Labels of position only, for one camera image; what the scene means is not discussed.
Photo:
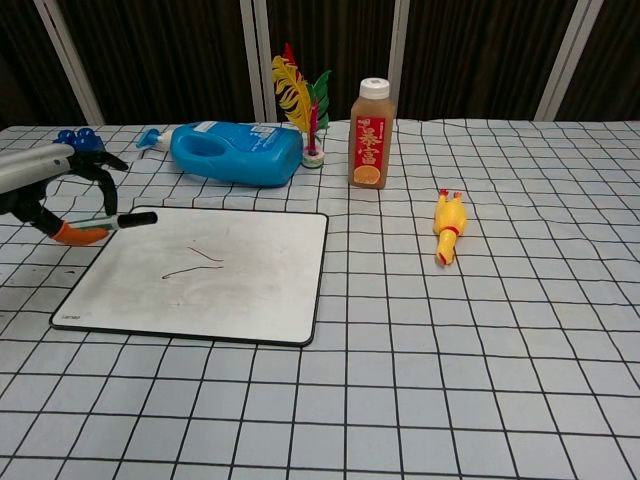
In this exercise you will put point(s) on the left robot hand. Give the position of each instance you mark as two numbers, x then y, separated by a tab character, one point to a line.
30	167

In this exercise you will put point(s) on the black whiteboard marker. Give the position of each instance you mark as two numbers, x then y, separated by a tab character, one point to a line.
137	219

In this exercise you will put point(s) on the white whiteboard black rim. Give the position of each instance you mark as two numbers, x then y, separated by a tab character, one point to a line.
240	300

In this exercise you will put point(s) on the blue toy brick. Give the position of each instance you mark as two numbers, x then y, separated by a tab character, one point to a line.
82	136

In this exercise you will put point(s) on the blue detergent bottle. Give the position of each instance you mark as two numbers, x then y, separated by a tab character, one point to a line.
250	155

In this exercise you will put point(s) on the colourful feather shuttlecock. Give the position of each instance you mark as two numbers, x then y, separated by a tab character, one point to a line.
295	95

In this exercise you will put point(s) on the brown juice bottle red label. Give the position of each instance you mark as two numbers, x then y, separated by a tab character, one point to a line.
371	140

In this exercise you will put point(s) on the yellow rubber chicken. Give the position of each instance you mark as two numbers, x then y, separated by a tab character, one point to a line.
450	220

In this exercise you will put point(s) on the white black checked tablecloth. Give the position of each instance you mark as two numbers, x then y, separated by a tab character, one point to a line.
400	375

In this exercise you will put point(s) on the white screen frame post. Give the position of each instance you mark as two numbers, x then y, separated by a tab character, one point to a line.
400	40
70	65
565	60
260	50

